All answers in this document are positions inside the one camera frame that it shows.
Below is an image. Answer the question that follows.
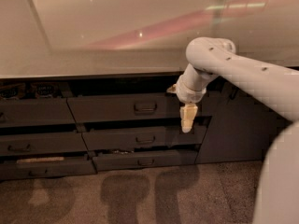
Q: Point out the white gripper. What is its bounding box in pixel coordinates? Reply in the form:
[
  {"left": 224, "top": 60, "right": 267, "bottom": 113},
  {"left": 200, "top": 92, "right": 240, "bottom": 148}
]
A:
[{"left": 166, "top": 77, "right": 206, "bottom": 133}]

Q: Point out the dark grey drawer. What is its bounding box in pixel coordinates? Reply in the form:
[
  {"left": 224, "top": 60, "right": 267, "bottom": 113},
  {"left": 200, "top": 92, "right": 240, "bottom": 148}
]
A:
[
  {"left": 82, "top": 125, "right": 206, "bottom": 150},
  {"left": 93, "top": 149, "right": 197, "bottom": 171},
  {"left": 66, "top": 91, "right": 221, "bottom": 124},
  {"left": 0, "top": 98, "right": 74, "bottom": 128},
  {"left": 0, "top": 157, "right": 96, "bottom": 180},
  {"left": 0, "top": 133, "right": 86, "bottom": 156}
]

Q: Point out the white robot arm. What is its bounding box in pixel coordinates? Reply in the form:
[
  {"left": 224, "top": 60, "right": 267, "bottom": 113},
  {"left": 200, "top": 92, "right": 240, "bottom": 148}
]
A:
[{"left": 168, "top": 37, "right": 299, "bottom": 224}]

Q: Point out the dark snack packets left drawer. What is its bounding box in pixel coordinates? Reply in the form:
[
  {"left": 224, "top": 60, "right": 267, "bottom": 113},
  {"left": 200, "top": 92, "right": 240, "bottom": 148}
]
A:
[{"left": 0, "top": 82, "right": 63, "bottom": 100}]

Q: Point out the dark grey cabinet door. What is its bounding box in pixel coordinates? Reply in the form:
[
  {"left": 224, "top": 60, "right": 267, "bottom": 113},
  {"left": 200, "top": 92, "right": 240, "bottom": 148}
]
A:
[{"left": 195, "top": 77, "right": 281, "bottom": 164}]

